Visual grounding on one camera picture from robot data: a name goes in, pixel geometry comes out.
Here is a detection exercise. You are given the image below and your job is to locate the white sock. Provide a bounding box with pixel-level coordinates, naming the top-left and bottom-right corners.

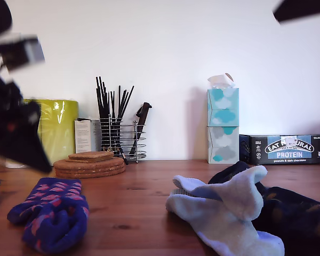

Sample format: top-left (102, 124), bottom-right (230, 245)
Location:
top-left (193, 165), bottom-right (269, 222)
top-left (165, 174), bottom-right (285, 256)

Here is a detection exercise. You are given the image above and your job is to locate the yellow paper roll pack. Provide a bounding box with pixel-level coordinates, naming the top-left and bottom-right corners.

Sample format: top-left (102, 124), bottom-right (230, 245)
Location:
top-left (5, 99), bottom-right (80, 169)

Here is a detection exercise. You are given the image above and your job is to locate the small white carton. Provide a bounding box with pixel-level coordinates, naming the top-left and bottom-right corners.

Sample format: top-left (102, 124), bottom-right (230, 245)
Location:
top-left (74, 118), bottom-right (102, 155)

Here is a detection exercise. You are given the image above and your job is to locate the square cork coaster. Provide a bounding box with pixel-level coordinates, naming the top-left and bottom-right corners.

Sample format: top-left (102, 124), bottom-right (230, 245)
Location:
top-left (69, 156), bottom-right (114, 163)
top-left (68, 151), bottom-right (115, 158)

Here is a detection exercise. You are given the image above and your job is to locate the black chopstick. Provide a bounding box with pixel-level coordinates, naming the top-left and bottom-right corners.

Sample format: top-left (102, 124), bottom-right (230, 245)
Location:
top-left (118, 90), bottom-right (129, 149)
top-left (99, 77), bottom-right (109, 149)
top-left (110, 91), bottom-right (117, 149)
top-left (114, 138), bottom-right (129, 165)
top-left (119, 86), bottom-right (135, 149)
top-left (118, 85), bottom-right (122, 149)
top-left (103, 82), bottom-right (110, 149)
top-left (96, 77), bottom-right (107, 149)

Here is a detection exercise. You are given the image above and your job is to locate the white tissue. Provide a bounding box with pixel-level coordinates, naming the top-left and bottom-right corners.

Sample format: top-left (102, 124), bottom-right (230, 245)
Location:
top-left (207, 72), bottom-right (236, 90)

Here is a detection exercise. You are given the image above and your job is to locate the teal cloud tissue box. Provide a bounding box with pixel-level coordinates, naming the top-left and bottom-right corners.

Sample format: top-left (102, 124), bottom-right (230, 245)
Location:
top-left (207, 88), bottom-right (240, 129)

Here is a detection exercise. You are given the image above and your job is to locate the black protein bar box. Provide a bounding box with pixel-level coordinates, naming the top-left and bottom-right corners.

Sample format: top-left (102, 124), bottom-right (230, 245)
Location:
top-left (239, 134), bottom-right (320, 166)

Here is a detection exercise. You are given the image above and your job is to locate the grey cloud tissue box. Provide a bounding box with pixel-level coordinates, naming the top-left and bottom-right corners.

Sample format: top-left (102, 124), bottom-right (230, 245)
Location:
top-left (207, 126), bottom-right (241, 165)

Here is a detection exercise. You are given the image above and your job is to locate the arm grey camera box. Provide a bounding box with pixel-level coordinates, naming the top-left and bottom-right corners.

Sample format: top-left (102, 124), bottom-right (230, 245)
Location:
top-left (0, 34), bottom-right (46, 72)

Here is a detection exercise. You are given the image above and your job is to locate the chrome wire utensil holder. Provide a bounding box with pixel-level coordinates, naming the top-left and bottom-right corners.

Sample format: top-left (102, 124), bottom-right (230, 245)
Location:
top-left (100, 114), bottom-right (148, 163)

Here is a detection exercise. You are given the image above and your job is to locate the dark-handled knife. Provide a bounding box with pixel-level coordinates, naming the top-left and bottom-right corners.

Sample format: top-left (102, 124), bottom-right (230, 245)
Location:
top-left (130, 102), bottom-right (153, 156)

